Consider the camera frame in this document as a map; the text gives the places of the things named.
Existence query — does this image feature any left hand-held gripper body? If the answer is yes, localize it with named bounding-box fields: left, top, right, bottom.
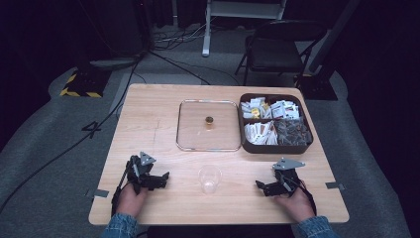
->
left=124, top=151, right=158, bottom=195

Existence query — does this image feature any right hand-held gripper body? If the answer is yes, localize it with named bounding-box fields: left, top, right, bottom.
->
left=267, top=157, right=307, bottom=198

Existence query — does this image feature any person's right hand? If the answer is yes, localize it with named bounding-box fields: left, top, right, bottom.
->
left=275, top=186, right=317, bottom=224

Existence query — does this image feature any person's left hand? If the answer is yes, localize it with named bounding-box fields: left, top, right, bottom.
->
left=116, top=183, right=149, bottom=219

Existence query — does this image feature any brown divided box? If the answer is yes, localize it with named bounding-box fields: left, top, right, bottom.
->
left=238, top=92, right=314, bottom=156

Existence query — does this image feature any clear plastic cup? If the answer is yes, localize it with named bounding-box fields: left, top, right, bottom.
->
left=197, top=165, right=223, bottom=195

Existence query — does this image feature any pile of clear grey sachets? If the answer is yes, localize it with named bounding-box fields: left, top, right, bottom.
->
left=274, top=117, right=313, bottom=147

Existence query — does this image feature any pile of white brown sachets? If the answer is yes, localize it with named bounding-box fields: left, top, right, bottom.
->
left=244, top=120, right=279, bottom=146

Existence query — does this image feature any clear square lid gold knob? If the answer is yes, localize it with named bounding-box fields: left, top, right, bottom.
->
left=175, top=99, right=243, bottom=153

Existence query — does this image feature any pile of white yellow sachets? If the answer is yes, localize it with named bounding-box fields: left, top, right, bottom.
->
left=240, top=96, right=272, bottom=120

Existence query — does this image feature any black stand with base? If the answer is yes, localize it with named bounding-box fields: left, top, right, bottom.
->
left=293, top=0, right=362, bottom=102

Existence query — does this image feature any yellow black striped stand base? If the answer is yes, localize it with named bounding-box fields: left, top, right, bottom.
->
left=58, top=66, right=113, bottom=99

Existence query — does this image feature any black folding chair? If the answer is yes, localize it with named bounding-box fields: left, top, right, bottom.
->
left=234, top=19, right=329, bottom=87

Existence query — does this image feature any white metal stand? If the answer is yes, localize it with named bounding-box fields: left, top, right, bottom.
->
left=201, top=0, right=288, bottom=59

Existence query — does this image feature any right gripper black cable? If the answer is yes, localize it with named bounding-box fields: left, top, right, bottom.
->
left=296, top=178, right=319, bottom=216

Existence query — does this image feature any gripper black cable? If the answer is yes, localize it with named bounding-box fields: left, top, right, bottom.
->
left=296, top=178, right=319, bottom=216
left=110, top=160, right=134, bottom=217

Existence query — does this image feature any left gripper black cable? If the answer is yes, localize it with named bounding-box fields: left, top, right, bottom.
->
left=110, top=160, right=134, bottom=217

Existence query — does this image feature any long black floor cable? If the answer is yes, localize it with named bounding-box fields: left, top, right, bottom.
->
left=0, top=53, right=147, bottom=214

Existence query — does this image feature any bundle of floor cables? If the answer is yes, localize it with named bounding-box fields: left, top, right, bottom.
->
left=150, top=19, right=219, bottom=53

